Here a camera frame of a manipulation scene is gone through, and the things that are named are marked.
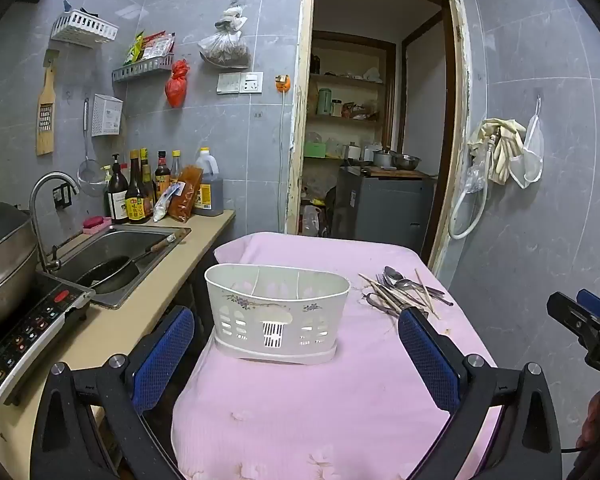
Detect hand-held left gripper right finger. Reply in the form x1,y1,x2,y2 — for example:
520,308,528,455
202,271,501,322
397,306,563,480

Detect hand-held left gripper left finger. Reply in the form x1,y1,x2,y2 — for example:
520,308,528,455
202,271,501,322
30,304,197,480

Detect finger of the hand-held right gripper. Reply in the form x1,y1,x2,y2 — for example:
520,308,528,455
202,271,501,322
577,288,600,327
547,291,600,345

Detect white plastic utensil basket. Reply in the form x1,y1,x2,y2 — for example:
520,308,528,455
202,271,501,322
204,262,351,363

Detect person's right hand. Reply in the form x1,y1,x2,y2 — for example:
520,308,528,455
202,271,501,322
579,389,600,450

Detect wooden chopstick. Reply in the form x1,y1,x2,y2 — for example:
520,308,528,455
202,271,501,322
364,280,402,317
358,273,407,312
414,268,440,320

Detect black frying pan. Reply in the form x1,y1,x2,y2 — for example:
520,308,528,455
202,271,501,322
76,232,186,295

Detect pink tablecloth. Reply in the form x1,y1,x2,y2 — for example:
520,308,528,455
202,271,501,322
170,231,498,480

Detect steel sink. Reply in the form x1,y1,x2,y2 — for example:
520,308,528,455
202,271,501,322
50,225,192,310

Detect induction cooker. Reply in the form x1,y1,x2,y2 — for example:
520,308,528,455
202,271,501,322
0,272,96,407

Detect white seasoning pouch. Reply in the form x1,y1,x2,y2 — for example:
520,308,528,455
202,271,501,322
152,182,186,222

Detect grey cabinet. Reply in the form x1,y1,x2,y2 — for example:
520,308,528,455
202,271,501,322
336,166,437,253

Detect dark sauce bottle yellow label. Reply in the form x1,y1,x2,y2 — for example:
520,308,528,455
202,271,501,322
125,150,153,224

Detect dark sauce bottle white label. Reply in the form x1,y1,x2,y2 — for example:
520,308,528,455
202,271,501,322
105,154,129,224

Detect orange noodle packet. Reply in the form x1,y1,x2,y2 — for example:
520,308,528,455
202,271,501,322
169,165,203,222

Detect cream rubber gloves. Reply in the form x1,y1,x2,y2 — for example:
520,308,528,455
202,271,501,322
467,118,529,185

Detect sauce bottle red label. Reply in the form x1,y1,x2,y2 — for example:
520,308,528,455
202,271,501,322
154,150,172,201

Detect steel wok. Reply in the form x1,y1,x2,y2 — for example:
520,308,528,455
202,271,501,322
0,202,38,333

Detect slim dark sauce bottle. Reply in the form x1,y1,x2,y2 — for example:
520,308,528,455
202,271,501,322
140,148,157,206

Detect steel strainer ladle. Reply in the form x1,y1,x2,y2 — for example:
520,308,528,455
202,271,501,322
77,99,106,197

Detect steel faucet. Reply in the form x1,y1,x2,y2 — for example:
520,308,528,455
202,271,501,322
29,172,81,274

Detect red plastic bag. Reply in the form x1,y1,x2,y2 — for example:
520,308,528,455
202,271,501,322
165,59,188,108

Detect wooden shelf unit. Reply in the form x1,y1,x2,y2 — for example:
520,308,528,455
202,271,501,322
302,30,397,162

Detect wooden grater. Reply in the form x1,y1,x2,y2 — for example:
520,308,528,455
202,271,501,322
36,50,61,156

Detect green seasoning packet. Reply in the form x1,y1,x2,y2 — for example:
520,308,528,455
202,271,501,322
125,30,146,64

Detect red white seasoning packet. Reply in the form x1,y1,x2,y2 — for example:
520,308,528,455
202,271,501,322
142,32,176,60

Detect hanging clear plastic bag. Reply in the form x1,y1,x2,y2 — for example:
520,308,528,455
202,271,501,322
197,0,252,69

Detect white hose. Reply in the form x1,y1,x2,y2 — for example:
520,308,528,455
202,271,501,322
447,135,497,240

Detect white power cable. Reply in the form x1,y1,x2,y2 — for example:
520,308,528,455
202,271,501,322
278,92,287,233

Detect wooden door frame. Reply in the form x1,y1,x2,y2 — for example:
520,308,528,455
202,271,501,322
286,0,473,274

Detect white wall holder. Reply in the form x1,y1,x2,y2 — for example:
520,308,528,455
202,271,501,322
91,93,124,137

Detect metal wall shelf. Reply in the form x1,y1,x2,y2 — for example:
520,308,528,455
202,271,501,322
112,54,174,83

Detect white wall basket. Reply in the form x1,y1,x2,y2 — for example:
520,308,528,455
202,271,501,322
50,10,119,50

